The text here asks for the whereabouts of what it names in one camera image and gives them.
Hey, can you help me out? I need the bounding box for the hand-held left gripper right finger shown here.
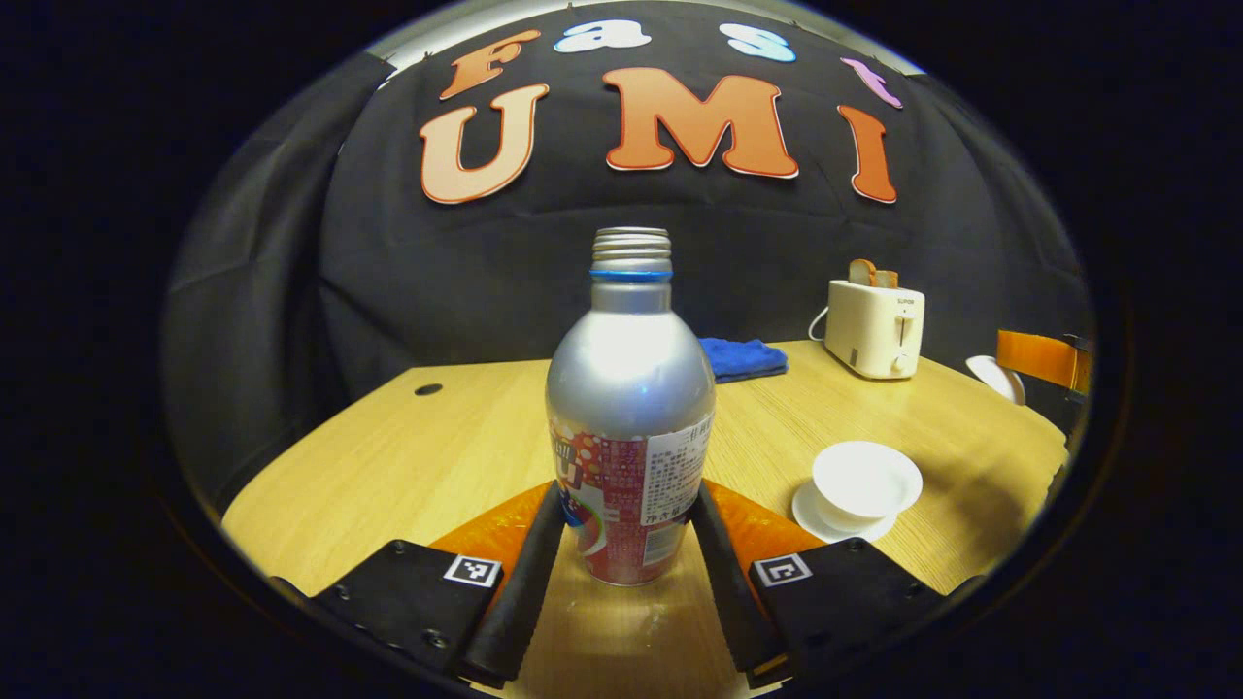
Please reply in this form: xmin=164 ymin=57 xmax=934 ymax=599
xmin=691 ymin=479 xmax=987 ymax=690

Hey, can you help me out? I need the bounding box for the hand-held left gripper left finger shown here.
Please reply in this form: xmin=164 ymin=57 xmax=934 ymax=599
xmin=267 ymin=481 xmax=569 ymax=690

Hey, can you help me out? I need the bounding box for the white teacup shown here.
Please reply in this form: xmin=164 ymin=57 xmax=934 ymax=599
xmin=812 ymin=441 xmax=924 ymax=533

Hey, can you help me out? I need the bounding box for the silver water bottle red label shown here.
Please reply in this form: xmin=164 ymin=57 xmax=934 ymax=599
xmin=545 ymin=227 xmax=718 ymax=587

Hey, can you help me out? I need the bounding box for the white saucer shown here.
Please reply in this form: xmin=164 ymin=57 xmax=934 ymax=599
xmin=791 ymin=481 xmax=899 ymax=545

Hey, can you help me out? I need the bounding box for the white toaster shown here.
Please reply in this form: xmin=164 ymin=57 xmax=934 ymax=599
xmin=823 ymin=280 xmax=926 ymax=381

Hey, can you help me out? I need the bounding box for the blue cloth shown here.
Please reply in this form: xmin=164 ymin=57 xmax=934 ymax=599
xmin=699 ymin=337 xmax=789 ymax=384

